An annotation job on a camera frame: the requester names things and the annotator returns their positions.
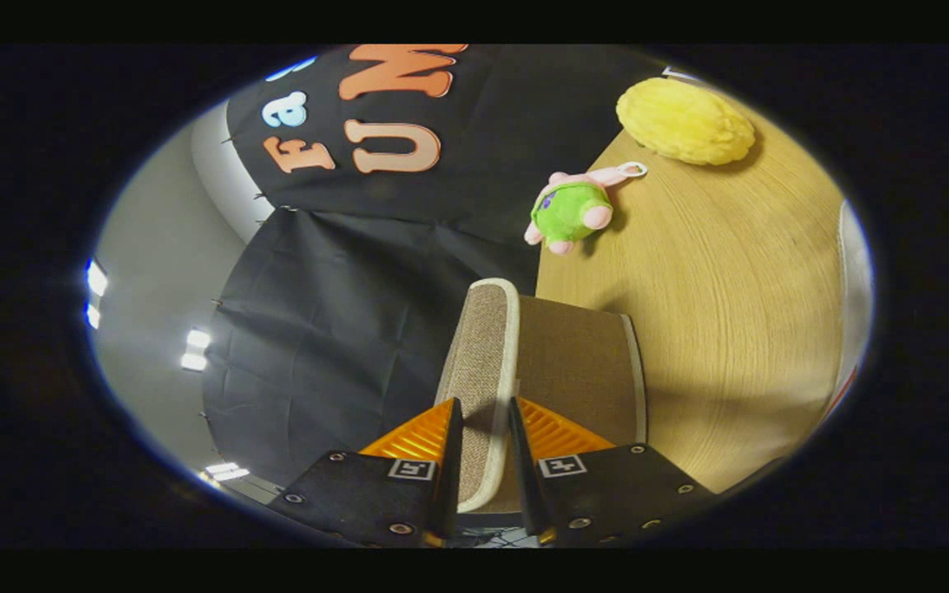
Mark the yellow plush toy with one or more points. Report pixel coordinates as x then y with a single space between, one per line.
684 119

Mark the brown fabric storage box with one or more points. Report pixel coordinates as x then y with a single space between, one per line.
573 362

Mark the green and pink plush toy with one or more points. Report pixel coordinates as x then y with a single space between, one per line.
565 210

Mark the ceiling light panel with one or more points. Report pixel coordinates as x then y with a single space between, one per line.
96 280
194 350
226 471

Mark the black backdrop cloth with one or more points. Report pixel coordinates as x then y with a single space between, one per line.
343 329

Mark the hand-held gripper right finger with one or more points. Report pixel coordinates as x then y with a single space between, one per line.
526 478

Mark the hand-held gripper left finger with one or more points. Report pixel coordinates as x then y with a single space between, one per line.
450 478

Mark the white striped shoe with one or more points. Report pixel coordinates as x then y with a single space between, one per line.
853 288

